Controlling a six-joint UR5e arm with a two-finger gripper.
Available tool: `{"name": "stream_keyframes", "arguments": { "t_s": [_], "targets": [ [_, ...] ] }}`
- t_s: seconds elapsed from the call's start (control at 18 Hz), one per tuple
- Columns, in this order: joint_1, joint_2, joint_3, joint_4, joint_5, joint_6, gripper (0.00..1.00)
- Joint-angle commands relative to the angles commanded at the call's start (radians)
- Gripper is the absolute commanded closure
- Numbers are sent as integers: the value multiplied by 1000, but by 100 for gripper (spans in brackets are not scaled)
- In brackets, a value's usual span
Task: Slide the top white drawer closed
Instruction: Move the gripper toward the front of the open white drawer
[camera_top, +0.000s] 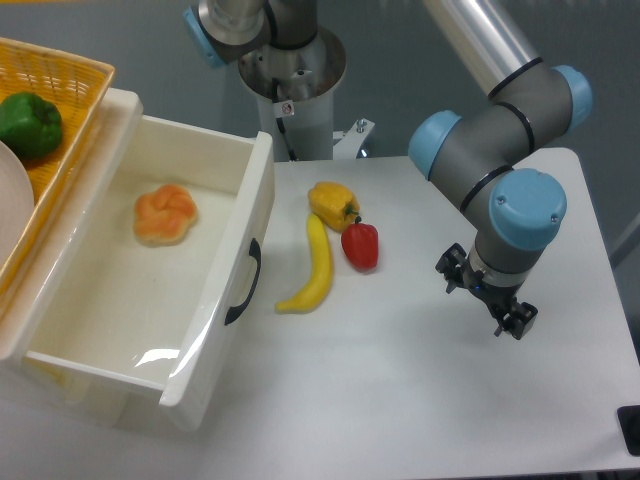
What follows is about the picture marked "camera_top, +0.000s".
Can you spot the white drawer cabinet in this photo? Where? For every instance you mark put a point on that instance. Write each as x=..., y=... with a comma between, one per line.
x=33, y=381

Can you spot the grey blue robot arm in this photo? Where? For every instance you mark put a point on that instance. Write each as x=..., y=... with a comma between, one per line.
x=475, y=162

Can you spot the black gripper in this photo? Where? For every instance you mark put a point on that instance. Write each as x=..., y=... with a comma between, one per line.
x=498, y=294

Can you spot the red bell pepper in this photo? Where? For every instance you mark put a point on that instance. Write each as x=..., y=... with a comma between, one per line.
x=360, y=244

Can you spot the yellow woven basket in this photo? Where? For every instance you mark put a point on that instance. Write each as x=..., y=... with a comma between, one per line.
x=49, y=100

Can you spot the orange knotted bread roll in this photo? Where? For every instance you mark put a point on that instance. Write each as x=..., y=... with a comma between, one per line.
x=163, y=216

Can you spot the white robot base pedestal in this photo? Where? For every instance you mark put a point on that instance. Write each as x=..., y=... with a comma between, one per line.
x=294, y=93

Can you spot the yellow bell pepper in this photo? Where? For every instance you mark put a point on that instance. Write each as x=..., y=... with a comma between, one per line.
x=335, y=204

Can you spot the black corner device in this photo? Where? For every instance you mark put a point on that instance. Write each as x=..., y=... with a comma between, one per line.
x=629, y=421

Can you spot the black top drawer handle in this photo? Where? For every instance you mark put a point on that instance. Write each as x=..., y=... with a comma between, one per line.
x=252, y=277

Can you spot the white plate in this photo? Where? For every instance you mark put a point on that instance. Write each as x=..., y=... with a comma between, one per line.
x=16, y=202

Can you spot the white top drawer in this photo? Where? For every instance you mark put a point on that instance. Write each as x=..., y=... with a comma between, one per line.
x=149, y=320

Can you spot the green bell pepper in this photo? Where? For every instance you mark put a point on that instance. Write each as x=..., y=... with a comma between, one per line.
x=30, y=126

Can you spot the yellow banana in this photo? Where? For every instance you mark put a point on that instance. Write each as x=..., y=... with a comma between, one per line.
x=319, y=283

